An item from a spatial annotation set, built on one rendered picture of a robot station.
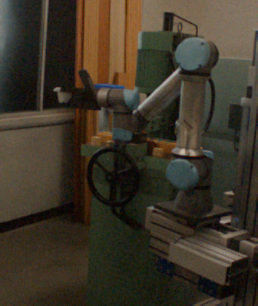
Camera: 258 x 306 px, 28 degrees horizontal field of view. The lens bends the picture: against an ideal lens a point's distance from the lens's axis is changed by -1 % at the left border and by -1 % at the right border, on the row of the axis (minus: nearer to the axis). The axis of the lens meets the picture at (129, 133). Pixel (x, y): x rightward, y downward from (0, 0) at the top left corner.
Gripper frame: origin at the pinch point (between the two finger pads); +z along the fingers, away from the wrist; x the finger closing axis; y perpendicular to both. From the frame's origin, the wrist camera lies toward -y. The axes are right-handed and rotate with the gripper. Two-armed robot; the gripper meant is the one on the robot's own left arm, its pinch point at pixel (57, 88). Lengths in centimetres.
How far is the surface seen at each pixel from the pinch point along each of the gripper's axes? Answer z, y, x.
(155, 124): -13, 15, 75
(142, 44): -8, -26, 64
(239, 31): 2, -67, 304
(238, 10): 4, -86, 303
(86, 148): 19, 30, 62
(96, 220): 11, 67, 64
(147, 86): -12, -5, 65
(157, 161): -22, 31, 59
